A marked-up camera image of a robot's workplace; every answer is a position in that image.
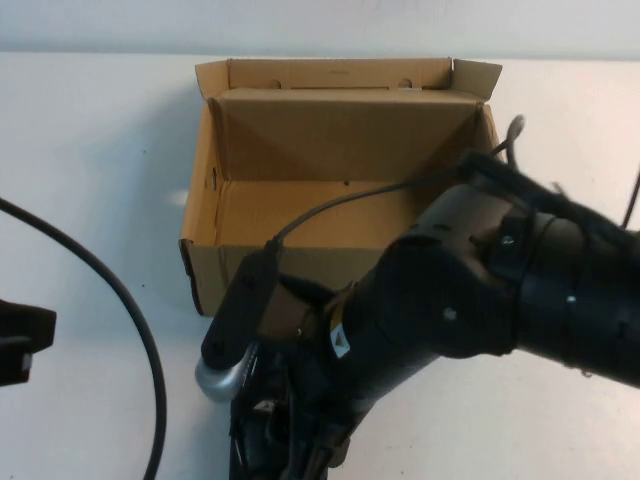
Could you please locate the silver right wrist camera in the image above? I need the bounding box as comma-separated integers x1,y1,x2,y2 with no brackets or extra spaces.
192,349,259,402

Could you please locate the thin black camera cable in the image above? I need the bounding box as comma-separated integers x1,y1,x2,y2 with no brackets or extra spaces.
264,163,481,261

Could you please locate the cable with grey plug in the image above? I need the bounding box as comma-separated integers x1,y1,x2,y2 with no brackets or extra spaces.
502,113,527,166

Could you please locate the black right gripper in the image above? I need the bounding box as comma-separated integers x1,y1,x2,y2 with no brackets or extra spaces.
227,342,376,480

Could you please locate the brown cardboard shoe box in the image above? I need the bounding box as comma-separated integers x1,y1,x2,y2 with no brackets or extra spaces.
178,57,504,317

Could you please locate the right wrist camera mount bracket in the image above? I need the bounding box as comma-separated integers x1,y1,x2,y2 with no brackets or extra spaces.
199,252,321,371

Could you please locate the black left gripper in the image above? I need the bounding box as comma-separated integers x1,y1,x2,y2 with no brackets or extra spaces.
0,297,57,352

